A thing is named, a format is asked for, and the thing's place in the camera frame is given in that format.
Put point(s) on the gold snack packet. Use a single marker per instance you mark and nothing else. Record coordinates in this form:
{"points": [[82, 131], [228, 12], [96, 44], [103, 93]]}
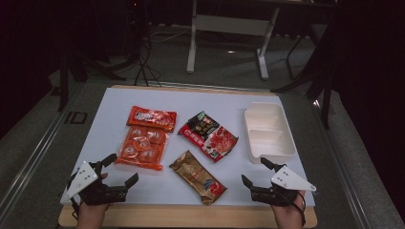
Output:
{"points": [[197, 178]]}

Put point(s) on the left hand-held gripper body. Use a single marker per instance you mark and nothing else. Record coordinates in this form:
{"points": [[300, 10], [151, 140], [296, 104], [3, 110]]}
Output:
{"points": [[95, 192]]}

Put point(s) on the orange jelly cup bag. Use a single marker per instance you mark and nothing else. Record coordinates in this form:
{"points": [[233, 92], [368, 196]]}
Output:
{"points": [[143, 143]]}

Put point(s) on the black stand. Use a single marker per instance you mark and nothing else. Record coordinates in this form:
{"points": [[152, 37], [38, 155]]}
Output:
{"points": [[68, 70], [321, 79]]}

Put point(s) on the person's left hand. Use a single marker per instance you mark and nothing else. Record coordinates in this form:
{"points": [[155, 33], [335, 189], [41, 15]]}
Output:
{"points": [[91, 216]]}

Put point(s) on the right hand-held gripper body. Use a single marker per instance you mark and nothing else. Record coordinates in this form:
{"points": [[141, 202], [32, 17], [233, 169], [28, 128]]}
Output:
{"points": [[288, 182]]}

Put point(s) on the red and black snack packet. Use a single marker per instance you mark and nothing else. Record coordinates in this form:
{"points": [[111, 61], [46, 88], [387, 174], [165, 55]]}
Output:
{"points": [[208, 135]]}

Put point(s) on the person's right hand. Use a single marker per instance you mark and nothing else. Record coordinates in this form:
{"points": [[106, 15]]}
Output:
{"points": [[288, 218]]}

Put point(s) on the white divided container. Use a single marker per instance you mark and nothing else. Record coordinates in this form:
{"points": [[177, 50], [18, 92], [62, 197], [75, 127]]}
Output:
{"points": [[270, 133]]}

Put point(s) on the white metal desk frame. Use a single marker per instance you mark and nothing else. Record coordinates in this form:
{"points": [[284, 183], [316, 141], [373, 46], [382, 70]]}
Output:
{"points": [[229, 24]]}

